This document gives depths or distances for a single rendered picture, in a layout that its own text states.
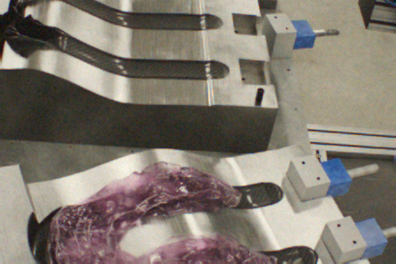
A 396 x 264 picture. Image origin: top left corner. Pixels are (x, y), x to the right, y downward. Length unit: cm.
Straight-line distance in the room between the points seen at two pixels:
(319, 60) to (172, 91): 159
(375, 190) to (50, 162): 107
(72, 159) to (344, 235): 38
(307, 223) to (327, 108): 149
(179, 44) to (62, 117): 20
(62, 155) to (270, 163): 28
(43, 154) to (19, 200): 21
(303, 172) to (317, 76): 157
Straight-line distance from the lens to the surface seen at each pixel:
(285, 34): 128
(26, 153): 111
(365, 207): 195
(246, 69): 117
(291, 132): 119
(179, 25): 121
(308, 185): 101
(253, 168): 105
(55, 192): 97
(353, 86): 259
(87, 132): 111
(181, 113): 108
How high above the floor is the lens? 161
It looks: 43 degrees down
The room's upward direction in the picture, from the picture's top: 11 degrees clockwise
